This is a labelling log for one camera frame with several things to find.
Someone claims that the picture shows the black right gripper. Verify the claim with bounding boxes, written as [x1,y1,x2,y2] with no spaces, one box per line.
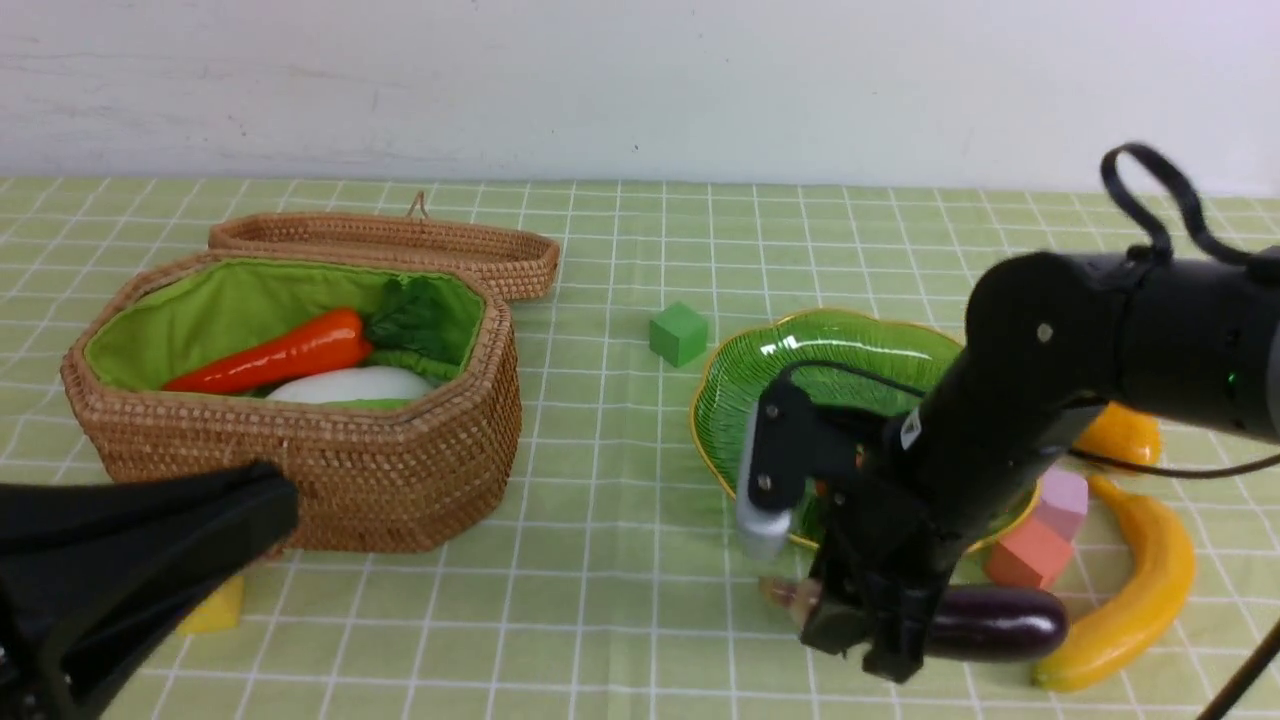
[790,400,1001,685]

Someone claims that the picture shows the purple eggplant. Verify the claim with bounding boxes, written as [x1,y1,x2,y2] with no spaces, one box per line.
[758,577,1069,664]

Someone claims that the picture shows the yellow banana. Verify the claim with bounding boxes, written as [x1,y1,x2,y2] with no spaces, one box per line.
[1030,475,1197,693]

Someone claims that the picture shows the orange yellow mango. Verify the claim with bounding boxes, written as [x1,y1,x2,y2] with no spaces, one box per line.
[1071,404,1164,466]

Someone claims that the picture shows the white radish with leaves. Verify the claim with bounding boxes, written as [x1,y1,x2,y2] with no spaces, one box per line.
[262,275,486,407]

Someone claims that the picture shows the red chili pepper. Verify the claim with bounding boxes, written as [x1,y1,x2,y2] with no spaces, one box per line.
[163,307,374,395]

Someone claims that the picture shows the green cucumber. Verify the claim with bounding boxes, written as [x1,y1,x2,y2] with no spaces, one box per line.
[320,351,460,409]

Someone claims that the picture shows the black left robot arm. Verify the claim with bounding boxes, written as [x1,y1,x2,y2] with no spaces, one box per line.
[1,462,300,719]

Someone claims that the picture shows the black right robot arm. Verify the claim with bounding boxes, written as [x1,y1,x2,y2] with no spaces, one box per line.
[741,249,1277,683]

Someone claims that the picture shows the salmon foam cube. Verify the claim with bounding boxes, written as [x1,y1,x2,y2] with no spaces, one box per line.
[984,518,1074,591]

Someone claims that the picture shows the pink foam cube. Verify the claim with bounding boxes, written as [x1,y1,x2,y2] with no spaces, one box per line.
[1032,468,1091,542]

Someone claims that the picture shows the green checked tablecloth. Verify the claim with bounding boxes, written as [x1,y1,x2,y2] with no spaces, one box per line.
[1,177,1277,719]

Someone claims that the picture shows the green leaf-shaped glass plate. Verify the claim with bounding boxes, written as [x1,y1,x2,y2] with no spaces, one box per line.
[689,307,1042,553]

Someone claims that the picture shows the green foam cube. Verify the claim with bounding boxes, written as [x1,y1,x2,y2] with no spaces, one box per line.
[648,301,709,368]

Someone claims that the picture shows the woven wicker basket lid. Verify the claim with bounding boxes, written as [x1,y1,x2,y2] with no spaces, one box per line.
[207,192,561,301]

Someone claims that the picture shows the woven wicker basket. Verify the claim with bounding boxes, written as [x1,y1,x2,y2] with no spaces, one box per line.
[60,250,524,553]

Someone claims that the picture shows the yellow foam cube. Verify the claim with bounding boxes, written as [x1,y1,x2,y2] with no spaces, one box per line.
[175,575,244,635]

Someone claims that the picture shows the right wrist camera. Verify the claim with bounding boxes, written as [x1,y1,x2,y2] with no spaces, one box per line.
[736,377,812,562]

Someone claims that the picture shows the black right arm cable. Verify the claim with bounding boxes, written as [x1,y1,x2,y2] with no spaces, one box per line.
[776,142,1280,720]

